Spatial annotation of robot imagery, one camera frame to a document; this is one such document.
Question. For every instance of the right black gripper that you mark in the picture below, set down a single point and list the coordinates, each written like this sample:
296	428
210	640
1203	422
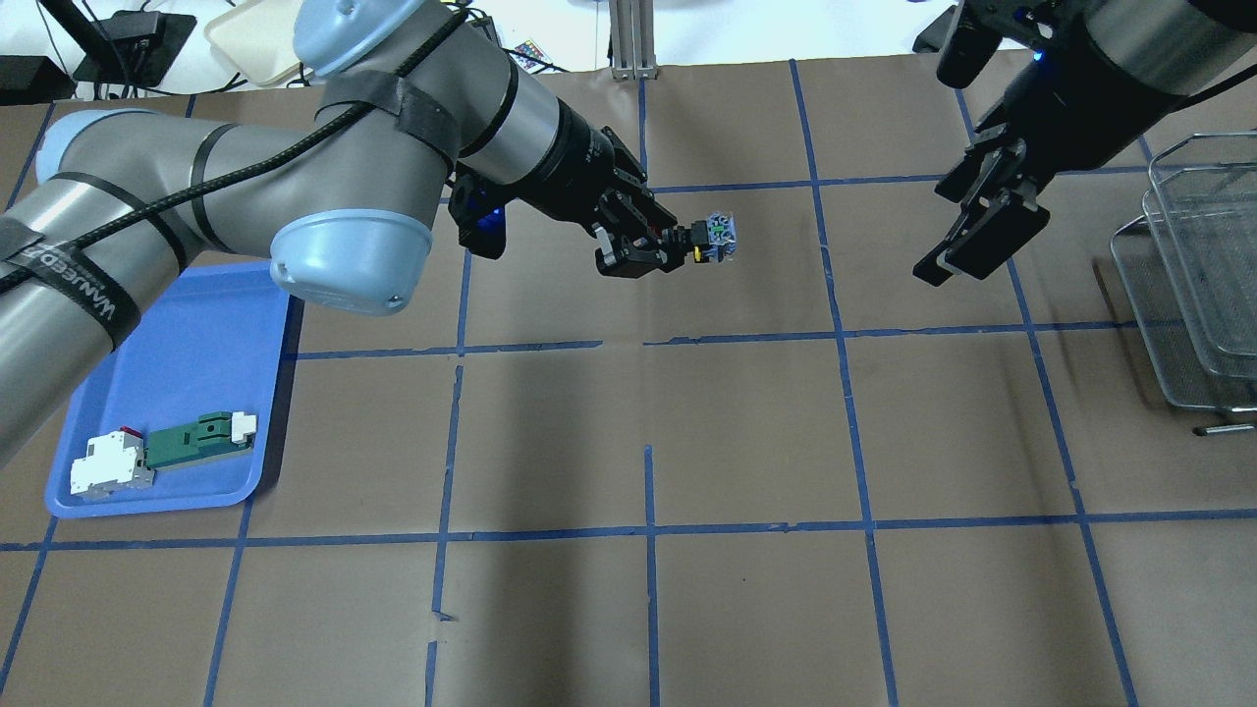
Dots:
1078	106

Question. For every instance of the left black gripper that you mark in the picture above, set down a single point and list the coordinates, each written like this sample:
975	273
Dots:
573	169

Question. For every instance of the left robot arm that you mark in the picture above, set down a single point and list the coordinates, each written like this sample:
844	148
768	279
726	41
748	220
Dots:
415	104

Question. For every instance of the colourful remote control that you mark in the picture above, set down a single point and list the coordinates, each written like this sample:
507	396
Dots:
530	56

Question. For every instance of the blue plastic tray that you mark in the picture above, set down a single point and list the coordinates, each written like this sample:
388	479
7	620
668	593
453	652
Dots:
211	343

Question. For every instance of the green terminal block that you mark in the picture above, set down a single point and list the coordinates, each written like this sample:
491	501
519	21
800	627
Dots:
214	435

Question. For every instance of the white circuit breaker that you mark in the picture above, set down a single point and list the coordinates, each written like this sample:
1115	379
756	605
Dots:
111	462

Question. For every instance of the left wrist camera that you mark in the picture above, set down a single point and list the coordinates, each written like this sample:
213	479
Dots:
478	207

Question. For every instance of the aluminium frame post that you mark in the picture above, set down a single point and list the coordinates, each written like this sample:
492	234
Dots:
632	41

